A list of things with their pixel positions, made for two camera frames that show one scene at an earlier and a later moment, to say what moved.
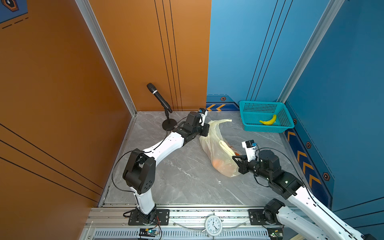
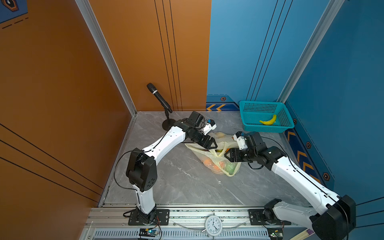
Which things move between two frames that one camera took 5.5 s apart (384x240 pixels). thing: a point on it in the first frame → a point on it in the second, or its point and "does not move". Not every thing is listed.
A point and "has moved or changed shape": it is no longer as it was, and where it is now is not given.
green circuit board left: [145, 232] does not move
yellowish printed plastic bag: [219, 153] has moved or changed shape
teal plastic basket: [265, 116] does not move
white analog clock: [213, 225] does not move
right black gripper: [241, 165] → [233, 152]
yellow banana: [269, 122] does not move
